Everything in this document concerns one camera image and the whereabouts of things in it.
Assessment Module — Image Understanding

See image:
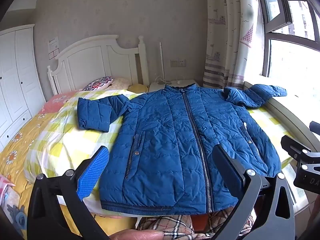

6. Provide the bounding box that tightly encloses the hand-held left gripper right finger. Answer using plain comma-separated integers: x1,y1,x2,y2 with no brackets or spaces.
212,144,295,240

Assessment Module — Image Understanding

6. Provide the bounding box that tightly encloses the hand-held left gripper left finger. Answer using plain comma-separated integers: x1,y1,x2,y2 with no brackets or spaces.
27,145,110,240

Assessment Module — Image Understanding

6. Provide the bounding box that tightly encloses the blue quilted jacket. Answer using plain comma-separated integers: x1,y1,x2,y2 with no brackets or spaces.
77,84,288,216

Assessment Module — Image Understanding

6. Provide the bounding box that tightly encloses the person's left hand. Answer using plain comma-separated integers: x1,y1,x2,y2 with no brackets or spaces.
110,230,165,240

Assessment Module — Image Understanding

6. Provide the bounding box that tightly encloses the white window ledge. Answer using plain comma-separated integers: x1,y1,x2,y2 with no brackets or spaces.
244,80,320,155

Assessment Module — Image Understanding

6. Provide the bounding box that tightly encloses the yellow checkered bed sheet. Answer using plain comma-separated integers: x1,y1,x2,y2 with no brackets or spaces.
25,90,298,217

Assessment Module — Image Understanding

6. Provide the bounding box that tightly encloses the person's plaid clothing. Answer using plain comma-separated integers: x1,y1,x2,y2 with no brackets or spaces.
136,208,256,240

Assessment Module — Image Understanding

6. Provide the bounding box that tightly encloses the pink floral cloth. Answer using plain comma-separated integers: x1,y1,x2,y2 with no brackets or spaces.
40,91,79,113

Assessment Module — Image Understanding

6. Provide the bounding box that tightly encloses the orange floral quilt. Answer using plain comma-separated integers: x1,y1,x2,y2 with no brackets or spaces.
0,110,140,240

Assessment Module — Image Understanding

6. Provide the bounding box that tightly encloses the colourful patterned pillow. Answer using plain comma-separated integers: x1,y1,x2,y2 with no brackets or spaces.
82,77,114,91

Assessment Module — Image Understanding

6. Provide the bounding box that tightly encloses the peach pillow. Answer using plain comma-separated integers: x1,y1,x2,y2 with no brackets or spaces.
109,77,131,89

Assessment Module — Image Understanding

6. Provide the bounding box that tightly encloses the yellow pillow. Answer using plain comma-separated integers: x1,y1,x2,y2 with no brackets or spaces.
128,84,148,94

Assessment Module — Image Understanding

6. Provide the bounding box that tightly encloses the dark framed window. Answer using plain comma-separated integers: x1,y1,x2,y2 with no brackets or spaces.
257,0,320,94

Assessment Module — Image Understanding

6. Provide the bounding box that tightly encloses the white nightstand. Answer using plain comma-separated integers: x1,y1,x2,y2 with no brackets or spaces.
148,79,200,93

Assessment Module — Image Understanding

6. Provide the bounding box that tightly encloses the white bed headboard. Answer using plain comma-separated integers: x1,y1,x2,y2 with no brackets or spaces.
47,35,149,96

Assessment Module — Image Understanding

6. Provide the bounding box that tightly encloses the white wardrobe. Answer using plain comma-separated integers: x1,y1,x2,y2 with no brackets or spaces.
0,24,47,152

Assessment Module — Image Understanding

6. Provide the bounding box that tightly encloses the white desk lamp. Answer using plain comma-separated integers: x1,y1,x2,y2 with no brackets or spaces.
154,42,172,87

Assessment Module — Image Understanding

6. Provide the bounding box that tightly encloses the striped printed curtain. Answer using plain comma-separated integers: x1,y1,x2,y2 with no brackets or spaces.
202,0,266,90

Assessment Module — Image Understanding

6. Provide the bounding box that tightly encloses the paper notice on wall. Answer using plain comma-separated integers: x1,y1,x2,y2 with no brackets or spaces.
47,37,59,59

